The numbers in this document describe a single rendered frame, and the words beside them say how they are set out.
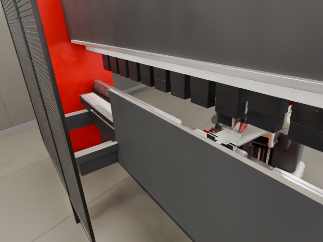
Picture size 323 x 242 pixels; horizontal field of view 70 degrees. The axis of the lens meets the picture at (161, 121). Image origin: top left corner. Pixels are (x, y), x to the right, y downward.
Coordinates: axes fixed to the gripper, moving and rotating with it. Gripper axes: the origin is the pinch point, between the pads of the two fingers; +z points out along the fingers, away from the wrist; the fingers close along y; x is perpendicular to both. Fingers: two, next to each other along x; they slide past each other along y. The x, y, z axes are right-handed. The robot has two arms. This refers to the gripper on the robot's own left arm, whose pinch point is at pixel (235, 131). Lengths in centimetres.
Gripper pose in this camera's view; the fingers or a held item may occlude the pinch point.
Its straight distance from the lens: 144.0
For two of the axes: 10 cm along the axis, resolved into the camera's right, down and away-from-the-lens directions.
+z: -3.3, 9.3, 1.5
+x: 7.6, 1.7, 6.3
